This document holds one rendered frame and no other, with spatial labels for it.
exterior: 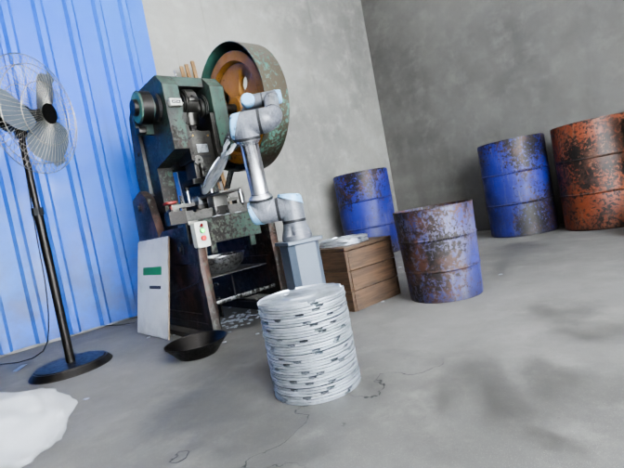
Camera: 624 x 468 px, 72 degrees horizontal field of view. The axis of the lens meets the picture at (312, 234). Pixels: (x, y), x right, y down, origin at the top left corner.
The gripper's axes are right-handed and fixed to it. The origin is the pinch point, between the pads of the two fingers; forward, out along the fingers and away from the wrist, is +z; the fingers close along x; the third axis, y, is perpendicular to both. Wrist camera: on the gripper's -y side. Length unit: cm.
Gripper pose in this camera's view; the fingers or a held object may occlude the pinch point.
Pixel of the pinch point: (225, 153)
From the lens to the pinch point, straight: 254.3
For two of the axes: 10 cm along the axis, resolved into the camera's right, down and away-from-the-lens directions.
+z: -5.0, 8.7, 0.1
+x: 8.7, 5.0, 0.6
